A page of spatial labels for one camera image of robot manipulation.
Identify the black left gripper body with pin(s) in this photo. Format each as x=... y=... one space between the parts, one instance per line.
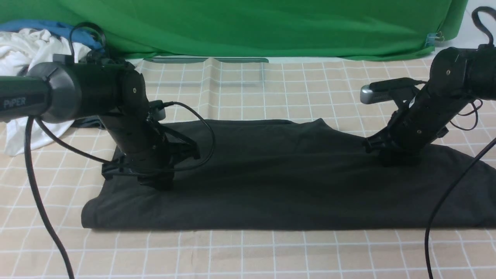
x=149 y=153

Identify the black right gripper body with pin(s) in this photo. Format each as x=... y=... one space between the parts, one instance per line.
x=391 y=154

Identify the dark gray long-sleeve shirt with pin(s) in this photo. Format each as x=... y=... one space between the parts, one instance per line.
x=281 y=175

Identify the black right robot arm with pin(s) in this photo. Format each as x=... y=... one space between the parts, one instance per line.
x=457 y=77

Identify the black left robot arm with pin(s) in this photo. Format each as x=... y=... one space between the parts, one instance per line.
x=116 y=94

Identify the white crumpled shirt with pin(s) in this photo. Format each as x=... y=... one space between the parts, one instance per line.
x=20 y=51

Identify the dark teal crumpled garment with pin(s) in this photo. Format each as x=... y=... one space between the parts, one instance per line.
x=89 y=122

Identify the beige checkered table mat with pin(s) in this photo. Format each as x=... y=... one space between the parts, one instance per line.
x=297 y=90

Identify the blue binder clip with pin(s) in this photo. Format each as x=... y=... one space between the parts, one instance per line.
x=433 y=38

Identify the blue crumpled garment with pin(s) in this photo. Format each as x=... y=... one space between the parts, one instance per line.
x=60 y=29

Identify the green backdrop cloth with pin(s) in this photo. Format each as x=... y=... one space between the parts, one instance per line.
x=373 y=30

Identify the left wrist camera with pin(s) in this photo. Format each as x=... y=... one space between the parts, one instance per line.
x=157 y=109

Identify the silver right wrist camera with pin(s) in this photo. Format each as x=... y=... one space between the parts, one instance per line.
x=399 y=90

